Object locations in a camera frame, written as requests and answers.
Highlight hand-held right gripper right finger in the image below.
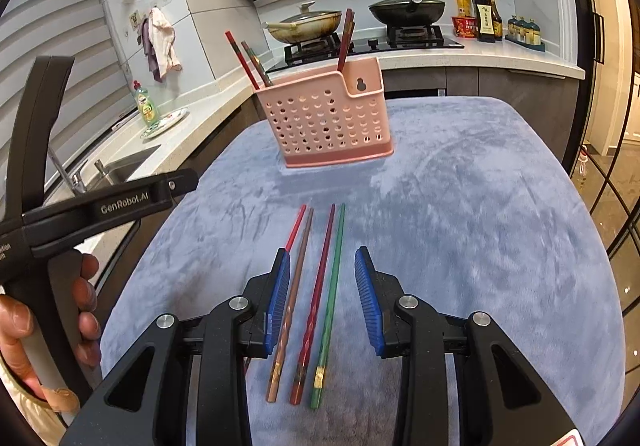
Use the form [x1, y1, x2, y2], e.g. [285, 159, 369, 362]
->
[354, 246, 583, 446]

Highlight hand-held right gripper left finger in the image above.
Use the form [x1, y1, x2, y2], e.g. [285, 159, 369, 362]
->
[60, 248, 292, 446]

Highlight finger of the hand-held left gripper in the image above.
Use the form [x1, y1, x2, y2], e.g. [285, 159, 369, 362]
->
[162, 168, 199, 201]

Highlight green chopstick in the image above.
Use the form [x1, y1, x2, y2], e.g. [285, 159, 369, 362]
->
[309, 203, 347, 410]

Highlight purple-red chopstick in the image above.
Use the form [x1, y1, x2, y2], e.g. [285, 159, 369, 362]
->
[289, 203, 337, 406]

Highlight brown chopstick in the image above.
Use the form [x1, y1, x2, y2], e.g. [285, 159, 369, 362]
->
[240, 40, 275, 88]
[265, 207, 315, 403]
[341, 11, 356, 71]

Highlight pink perforated utensil holder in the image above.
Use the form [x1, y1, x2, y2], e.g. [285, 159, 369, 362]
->
[254, 60, 396, 170]

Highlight dark red chopstick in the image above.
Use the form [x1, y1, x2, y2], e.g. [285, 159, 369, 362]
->
[336, 8, 351, 73]

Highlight person's left hand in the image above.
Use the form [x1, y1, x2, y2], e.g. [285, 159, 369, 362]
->
[0, 253, 101, 399]

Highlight chrome faucet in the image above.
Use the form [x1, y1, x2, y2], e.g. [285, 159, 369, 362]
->
[47, 146, 86, 194]

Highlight stainless steel sink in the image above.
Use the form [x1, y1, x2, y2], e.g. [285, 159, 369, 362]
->
[82, 143, 163, 197]

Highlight patterned white plate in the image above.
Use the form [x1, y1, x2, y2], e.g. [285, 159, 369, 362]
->
[141, 108, 191, 139]

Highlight green dish soap bottle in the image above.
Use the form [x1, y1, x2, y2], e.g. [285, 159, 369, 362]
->
[132, 80, 158, 127]

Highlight blue-grey fleece table mat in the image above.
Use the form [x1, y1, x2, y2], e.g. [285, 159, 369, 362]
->
[100, 96, 626, 446]

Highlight purple hanging cloth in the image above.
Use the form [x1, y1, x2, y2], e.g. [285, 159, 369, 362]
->
[137, 18, 163, 83]

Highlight white pink hanging towel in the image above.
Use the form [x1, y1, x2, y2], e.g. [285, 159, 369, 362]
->
[149, 7, 182, 79]

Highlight white window blinds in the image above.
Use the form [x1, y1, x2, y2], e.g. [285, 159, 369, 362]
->
[0, 0, 121, 207]

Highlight beige pan with lid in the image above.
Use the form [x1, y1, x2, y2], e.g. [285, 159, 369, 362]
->
[261, 2, 343, 44]

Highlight person's beige garment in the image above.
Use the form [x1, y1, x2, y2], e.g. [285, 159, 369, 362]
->
[0, 351, 83, 446]

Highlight black gas stove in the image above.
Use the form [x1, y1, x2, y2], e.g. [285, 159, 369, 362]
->
[284, 25, 466, 67]

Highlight black wok with lid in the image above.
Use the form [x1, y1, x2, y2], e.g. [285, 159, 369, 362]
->
[368, 0, 447, 27]

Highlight dark sauce bottle white label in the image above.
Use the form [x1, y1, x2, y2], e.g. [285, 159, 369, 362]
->
[472, 0, 496, 43]

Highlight brown sauce bottle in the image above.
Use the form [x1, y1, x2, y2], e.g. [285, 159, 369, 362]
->
[485, 0, 504, 39]

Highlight set of small seasoning bottles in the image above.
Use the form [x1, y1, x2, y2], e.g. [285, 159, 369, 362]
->
[505, 15, 546, 52]

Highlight black framed glass door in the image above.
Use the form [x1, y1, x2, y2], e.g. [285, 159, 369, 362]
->
[560, 0, 640, 277]

